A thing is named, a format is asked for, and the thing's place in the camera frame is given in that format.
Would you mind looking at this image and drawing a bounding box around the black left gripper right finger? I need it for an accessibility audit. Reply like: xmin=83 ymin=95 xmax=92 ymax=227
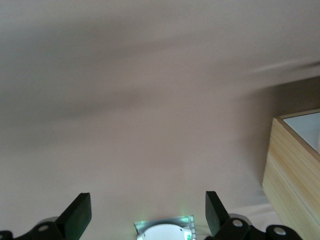
xmin=204 ymin=191 xmax=308 ymax=240

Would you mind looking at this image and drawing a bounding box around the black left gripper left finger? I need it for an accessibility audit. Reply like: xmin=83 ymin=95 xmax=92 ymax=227
xmin=0 ymin=192 xmax=93 ymax=240

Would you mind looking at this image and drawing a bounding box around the wooden drawer cabinet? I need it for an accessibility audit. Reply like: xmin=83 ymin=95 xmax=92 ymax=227
xmin=261 ymin=107 xmax=320 ymax=240

